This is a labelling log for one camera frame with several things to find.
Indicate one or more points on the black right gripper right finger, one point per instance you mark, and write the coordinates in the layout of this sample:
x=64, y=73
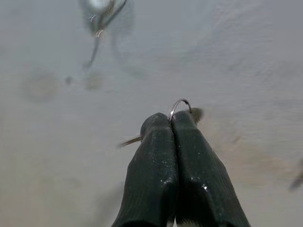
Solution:
x=203, y=179

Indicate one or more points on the white wall hook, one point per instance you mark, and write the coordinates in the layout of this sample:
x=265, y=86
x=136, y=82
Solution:
x=98, y=3

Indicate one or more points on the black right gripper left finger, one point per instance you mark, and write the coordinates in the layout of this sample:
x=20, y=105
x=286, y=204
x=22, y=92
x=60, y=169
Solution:
x=151, y=170

